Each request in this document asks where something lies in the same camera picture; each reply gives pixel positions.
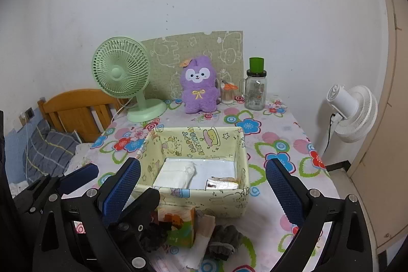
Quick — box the wooden chair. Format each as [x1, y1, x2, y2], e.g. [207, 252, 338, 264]
[37, 89, 125, 143]

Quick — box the grey plaid pillow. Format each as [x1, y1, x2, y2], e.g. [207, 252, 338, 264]
[24, 119, 82, 185]

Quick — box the grey sock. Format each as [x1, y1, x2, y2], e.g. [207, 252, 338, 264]
[207, 224, 244, 261]

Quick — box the white fan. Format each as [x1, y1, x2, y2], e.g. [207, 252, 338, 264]
[327, 84, 379, 143]

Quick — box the black fan cable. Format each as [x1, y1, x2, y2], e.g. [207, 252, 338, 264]
[322, 114, 338, 164]

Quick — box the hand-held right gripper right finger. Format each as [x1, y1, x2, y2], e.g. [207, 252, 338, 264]
[265, 158, 373, 272]

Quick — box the purple plush toy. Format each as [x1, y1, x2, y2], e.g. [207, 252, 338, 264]
[179, 56, 221, 115]

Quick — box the small glass cup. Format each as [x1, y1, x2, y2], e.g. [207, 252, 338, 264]
[219, 79, 238, 105]

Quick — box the white fan cable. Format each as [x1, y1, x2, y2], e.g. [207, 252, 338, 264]
[110, 98, 134, 123]

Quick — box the beige wardrobe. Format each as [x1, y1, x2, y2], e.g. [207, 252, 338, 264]
[347, 0, 408, 260]

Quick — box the green desk fan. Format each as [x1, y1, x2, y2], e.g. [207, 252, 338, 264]
[92, 38, 168, 123]

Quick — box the white folded cloth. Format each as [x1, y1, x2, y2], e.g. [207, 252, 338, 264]
[152, 160, 197, 189]

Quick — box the green jigsaw puzzle board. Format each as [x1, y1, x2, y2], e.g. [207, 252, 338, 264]
[140, 31, 243, 100]

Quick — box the dark sock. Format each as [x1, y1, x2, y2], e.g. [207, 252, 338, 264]
[140, 221, 171, 252]

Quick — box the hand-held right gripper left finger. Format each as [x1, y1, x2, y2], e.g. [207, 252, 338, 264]
[35, 158, 142, 272]

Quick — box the yellow cartoon fabric storage box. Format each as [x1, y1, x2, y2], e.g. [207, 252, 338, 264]
[135, 126, 251, 219]

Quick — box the glass jar with green lid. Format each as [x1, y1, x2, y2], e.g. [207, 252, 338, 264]
[239, 57, 267, 111]

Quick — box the silver foil packet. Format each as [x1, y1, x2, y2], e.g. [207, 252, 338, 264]
[206, 176, 239, 190]

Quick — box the green tissue pack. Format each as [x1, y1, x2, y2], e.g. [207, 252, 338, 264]
[158, 206, 196, 249]

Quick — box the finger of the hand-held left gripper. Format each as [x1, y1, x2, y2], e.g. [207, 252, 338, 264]
[13, 163, 99, 222]
[107, 187, 161, 272]

